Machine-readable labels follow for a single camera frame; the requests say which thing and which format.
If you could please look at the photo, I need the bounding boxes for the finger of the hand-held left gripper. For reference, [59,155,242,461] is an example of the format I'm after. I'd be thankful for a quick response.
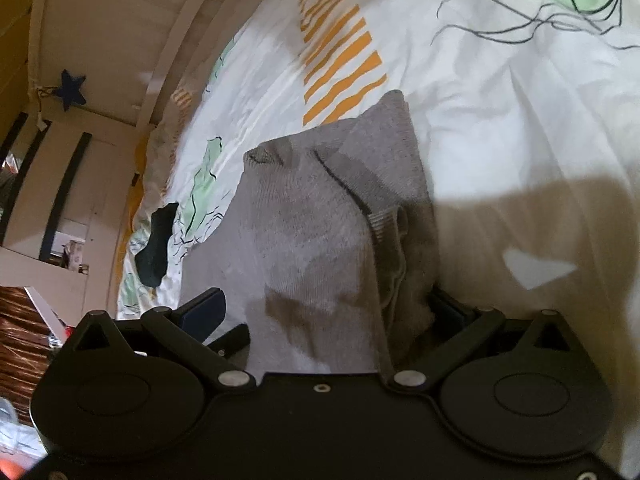
[206,324,251,359]

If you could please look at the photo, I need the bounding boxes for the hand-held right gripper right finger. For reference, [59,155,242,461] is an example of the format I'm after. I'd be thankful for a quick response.
[389,287,577,392]

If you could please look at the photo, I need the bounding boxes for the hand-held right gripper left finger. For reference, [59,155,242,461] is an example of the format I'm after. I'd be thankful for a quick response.
[66,287,258,392]

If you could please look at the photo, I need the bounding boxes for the grey knit sweater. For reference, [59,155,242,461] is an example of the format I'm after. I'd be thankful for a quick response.
[180,89,441,377]

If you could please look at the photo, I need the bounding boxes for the dark sock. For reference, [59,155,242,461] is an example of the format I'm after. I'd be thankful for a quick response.
[135,201,180,286]

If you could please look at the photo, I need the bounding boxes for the orange bed sheet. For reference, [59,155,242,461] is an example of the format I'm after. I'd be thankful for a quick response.
[127,130,151,241]

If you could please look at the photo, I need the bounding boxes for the white slatted bed end panel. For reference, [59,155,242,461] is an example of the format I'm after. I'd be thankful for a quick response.
[0,110,138,286]

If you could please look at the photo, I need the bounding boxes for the brown wicker basket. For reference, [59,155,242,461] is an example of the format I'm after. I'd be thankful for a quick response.
[0,285,68,411]

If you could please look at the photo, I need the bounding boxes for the white leaf-print duvet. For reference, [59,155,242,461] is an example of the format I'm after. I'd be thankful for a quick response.
[115,0,640,466]

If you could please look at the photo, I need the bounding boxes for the white plastic bag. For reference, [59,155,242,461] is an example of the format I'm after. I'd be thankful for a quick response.
[0,395,48,461]

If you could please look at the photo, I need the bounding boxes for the blue star decoration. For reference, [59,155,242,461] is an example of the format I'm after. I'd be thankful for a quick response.
[54,69,87,111]

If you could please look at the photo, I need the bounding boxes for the white wooden bed frame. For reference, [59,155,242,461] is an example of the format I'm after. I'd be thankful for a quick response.
[30,0,301,133]

